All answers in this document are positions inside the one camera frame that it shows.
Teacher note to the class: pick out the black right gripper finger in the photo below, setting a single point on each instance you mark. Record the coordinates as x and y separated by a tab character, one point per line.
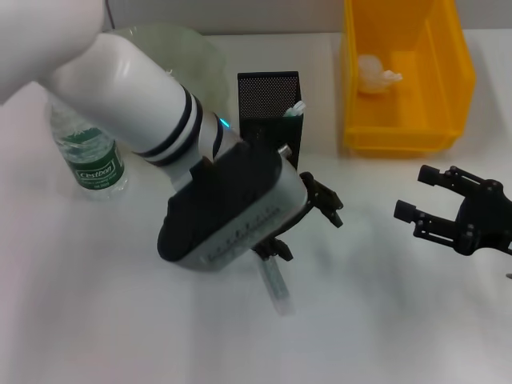
428	175
404	210

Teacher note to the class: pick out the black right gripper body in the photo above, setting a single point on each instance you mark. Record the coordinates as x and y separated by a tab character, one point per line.
488	220

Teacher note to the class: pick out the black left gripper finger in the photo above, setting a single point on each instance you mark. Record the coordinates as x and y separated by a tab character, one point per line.
274	247
326	198

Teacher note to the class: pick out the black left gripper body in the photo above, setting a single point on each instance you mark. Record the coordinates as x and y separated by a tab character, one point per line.
308	206

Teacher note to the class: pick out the grey marker pen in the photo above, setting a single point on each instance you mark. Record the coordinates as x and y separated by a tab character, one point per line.
276	280

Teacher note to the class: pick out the green utility knife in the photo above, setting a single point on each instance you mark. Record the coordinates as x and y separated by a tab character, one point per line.
296	110

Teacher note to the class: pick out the white paper ball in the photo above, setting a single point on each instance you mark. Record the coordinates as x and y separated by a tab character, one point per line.
374	74

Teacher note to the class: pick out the clear green-label water bottle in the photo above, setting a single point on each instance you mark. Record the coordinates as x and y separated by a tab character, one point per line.
92	168

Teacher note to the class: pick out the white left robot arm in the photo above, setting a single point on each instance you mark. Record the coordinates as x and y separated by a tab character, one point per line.
120	80

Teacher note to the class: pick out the black mesh pen holder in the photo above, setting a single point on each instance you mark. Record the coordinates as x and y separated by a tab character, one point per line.
264	96

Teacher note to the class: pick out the pale green wavy fruit plate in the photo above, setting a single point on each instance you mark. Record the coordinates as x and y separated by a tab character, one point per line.
200	56

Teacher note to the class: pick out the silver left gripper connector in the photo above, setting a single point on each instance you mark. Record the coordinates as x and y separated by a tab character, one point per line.
285	151

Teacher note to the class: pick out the yellow plastic bin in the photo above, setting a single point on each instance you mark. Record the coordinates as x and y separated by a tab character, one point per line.
420	112

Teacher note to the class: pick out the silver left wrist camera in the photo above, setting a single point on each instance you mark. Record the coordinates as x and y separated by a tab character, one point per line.
228	208

